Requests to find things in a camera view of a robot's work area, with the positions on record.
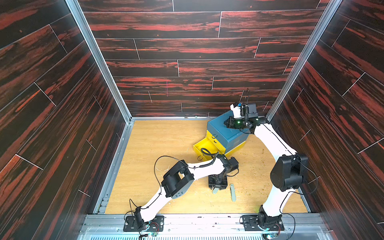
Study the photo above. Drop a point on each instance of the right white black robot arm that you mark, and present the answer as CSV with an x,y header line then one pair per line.
x,y
287,175

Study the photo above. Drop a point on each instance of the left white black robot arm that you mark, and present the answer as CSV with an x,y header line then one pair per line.
x,y
178,179

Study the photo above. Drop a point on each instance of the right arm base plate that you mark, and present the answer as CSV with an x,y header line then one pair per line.
x,y
261,222

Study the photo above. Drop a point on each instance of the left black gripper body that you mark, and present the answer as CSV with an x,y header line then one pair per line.
x,y
218,182

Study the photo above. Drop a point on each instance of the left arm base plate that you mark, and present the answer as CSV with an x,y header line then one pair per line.
x,y
133,225

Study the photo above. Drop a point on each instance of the teal yellow drawer cabinet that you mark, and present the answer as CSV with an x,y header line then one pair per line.
x,y
231,139

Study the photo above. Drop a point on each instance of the aluminium front rail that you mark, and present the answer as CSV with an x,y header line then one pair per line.
x,y
206,227

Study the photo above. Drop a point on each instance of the yellow bottom drawer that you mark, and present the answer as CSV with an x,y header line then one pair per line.
x,y
207,148

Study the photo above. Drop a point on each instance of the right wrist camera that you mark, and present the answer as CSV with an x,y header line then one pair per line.
x,y
247,111

